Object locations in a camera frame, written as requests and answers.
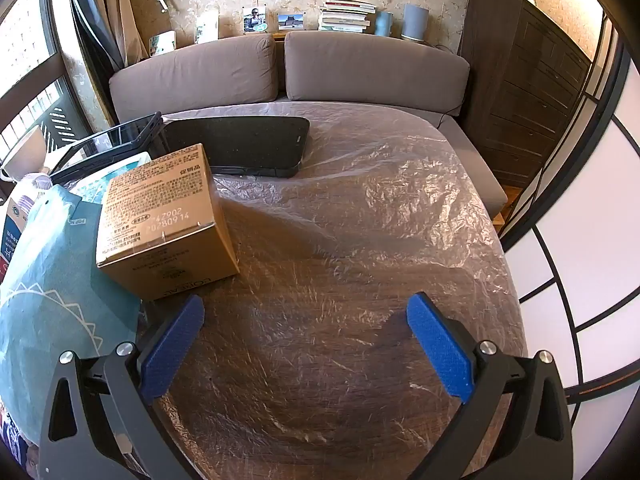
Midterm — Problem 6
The white panel sliding door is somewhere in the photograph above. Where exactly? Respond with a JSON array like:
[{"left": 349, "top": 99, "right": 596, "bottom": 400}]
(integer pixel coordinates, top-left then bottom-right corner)
[{"left": 500, "top": 10, "right": 640, "bottom": 401}]

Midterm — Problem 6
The brown cardboard box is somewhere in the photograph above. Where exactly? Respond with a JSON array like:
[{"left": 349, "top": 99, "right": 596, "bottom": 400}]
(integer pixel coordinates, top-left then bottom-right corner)
[{"left": 95, "top": 143, "right": 241, "bottom": 302}]

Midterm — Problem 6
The grey sofa cushion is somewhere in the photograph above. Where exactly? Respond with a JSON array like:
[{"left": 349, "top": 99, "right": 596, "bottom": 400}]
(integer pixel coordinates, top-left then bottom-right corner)
[
  {"left": 109, "top": 35, "right": 278, "bottom": 123},
  {"left": 284, "top": 30, "right": 471, "bottom": 118}
]

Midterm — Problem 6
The teal patterned bag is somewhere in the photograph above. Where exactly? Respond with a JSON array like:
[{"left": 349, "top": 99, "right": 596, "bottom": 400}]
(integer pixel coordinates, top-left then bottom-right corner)
[{"left": 0, "top": 185, "right": 146, "bottom": 446}]

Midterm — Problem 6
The dark wooden dresser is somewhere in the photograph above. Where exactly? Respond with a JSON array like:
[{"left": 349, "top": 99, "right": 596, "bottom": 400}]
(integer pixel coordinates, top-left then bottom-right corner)
[{"left": 457, "top": 0, "right": 593, "bottom": 188}]

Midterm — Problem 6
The white and teal package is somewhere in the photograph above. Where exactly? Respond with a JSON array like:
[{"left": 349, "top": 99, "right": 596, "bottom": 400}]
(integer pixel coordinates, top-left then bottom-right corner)
[{"left": 65, "top": 152, "right": 151, "bottom": 206}]

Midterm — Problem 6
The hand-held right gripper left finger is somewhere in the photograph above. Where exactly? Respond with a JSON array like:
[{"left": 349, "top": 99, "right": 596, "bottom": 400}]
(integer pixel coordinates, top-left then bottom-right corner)
[{"left": 39, "top": 294, "right": 206, "bottom": 480}]

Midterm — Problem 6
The photo of person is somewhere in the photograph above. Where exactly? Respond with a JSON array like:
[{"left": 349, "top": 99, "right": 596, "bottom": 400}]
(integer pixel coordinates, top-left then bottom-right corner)
[{"left": 242, "top": 7, "right": 268, "bottom": 33}]

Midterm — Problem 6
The standing picture card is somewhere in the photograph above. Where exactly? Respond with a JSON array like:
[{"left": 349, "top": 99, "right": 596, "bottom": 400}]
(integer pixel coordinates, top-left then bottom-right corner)
[
  {"left": 149, "top": 31, "right": 177, "bottom": 57},
  {"left": 195, "top": 11, "right": 220, "bottom": 43}
]

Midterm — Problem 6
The large grey cylinder speaker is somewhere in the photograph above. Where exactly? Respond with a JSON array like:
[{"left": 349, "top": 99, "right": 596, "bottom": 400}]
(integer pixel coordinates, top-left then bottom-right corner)
[{"left": 401, "top": 3, "right": 431, "bottom": 42}]

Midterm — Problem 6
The white bowl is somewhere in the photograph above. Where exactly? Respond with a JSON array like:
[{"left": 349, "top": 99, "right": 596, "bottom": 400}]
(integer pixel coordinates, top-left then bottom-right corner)
[{"left": 0, "top": 125, "right": 48, "bottom": 181}]

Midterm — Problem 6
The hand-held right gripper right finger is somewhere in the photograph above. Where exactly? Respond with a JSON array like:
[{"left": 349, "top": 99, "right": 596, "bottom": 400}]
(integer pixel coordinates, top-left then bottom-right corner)
[{"left": 406, "top": 291, "right": 575, "bottom": 480}]

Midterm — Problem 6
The grey sofa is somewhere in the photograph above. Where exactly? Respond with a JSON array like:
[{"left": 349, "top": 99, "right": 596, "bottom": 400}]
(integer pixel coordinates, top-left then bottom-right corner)
[{"left": 107, "top": 92, "right": 506, "bottom": 218}]

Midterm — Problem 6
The stack of books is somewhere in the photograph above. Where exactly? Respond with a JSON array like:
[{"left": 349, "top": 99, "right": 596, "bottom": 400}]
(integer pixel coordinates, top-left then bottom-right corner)
[{"left": 317, "top": 0, "right": 378, "bottom": 35}]

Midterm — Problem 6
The black framed glass tray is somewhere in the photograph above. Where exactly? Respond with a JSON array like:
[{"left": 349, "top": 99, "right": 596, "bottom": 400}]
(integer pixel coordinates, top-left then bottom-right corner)
[{"left": 47, "top": 112, "right": 163, "bottom": 186}]

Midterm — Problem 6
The beige curtain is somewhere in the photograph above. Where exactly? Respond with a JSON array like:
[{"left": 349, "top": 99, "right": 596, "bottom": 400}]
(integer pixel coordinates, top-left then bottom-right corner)
[{"left": 67, "top": 0, "right": 136, "bottom": 83}]

